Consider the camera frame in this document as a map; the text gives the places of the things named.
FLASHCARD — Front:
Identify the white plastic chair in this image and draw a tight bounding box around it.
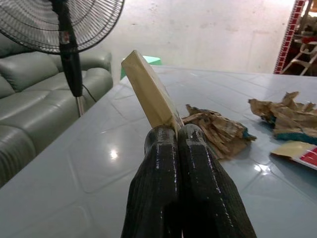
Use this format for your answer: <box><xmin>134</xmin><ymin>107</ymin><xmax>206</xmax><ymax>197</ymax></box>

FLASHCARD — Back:
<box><xmin>281</xmin><ymin>41</ymin><xmax>317</xmax><ymax>75</ymax></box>

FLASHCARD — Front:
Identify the crumpled brown paper bag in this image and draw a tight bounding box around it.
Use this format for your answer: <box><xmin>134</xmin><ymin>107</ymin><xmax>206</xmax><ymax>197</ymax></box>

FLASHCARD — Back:
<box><xmin>185</xmin><ymin>104</ymin><xmax>257</xmax><ymax>160</ymax></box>
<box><xmin>248</xmin><ymin>91</ymin><xmax>317</xmax><ymax>146</ymax></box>

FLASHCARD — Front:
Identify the black fan power cable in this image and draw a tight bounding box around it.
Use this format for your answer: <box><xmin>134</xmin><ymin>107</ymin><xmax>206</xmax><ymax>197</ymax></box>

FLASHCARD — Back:
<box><xmin>82</xmin><ymin>83</ymin><xmax>98</xmax><ymax>103</ymax></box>

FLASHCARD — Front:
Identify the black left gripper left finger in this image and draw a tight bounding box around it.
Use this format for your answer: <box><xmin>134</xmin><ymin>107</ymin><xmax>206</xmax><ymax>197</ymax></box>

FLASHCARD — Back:
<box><xmin>121</xmin><ymin>125</ymin><xmax>180</xmax><ymax>238</ymax></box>

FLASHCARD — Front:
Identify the white printed cardboard box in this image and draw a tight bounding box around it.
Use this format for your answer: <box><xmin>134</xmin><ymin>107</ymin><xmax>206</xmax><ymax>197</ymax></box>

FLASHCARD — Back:
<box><xmin>121</xmin><ymin>50</ymin><xmax>185</xmax><ymax>137</ymax></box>

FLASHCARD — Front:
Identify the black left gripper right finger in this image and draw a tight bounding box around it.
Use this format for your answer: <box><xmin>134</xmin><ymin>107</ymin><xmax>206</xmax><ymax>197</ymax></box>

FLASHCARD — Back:
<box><xmin>178</xmin><ymin>124</ymin><xmax>257</xmax><ymax>238</ymax></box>

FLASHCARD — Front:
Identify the green plastic stool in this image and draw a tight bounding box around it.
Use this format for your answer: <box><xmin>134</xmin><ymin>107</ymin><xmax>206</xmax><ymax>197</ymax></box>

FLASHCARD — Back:
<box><xmin>119</xmin><ymin>55</ymin><xmax>163</xmax><ymax>80</ymax></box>

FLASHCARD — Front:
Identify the flat red and beige carton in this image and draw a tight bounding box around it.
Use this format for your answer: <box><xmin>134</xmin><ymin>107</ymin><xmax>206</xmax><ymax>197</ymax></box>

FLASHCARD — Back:
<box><xmin>269</xmin><ymin>140</ymin><xmax>317</xmax><ymax>171</ymax></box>

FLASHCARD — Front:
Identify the black standing fan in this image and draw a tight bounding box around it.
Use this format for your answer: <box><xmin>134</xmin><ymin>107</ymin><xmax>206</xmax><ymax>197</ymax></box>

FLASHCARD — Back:
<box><xmin>0</xmin><ymin>0</ymin><xmax>126</xmax><ymax>117</ymax></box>

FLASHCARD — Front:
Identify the grey-green leather sofa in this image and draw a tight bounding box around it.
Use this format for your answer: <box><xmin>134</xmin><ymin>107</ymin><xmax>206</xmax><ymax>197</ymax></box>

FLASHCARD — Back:
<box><xmin>0</xmin><ymin>32</ymin><xmax>113</xmax><ymax>188</ymax></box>

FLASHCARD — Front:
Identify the red metal shelf rack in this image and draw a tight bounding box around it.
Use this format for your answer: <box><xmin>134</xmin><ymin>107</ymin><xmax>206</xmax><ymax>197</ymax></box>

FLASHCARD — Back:
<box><xmin>273</xmin><ymin>0</ymin><xmax>317</xmax><ymax>75</ymax></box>

